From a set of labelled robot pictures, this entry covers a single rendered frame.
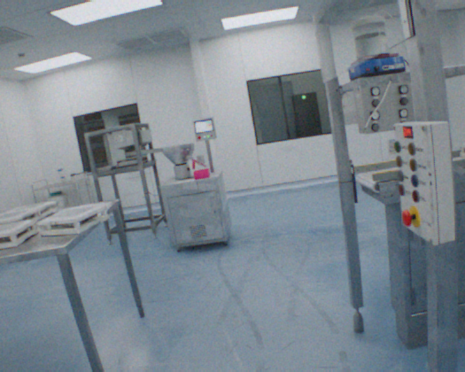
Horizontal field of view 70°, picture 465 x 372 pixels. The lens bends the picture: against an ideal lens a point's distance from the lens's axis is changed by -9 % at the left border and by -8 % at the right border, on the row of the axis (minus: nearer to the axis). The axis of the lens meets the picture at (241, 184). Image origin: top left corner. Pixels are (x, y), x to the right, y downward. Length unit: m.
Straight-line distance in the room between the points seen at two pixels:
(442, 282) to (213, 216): 3.08
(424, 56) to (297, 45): 5.84
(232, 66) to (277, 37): 0.95
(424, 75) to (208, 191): 3.13
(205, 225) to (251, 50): 3.71
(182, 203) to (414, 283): 2.64
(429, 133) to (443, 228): 0.21
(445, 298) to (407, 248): 0.77
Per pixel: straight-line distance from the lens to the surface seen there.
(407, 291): 1.89
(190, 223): 3.92
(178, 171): 4.07
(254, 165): 6.57
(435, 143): 0.80
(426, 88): 0.92
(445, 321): 1.09
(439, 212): 0.83
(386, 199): 1.65
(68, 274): 1.64
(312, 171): 6.65
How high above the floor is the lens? 1.23
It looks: 9 degrees down
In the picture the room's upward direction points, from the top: 10 degrees counter-clockwise
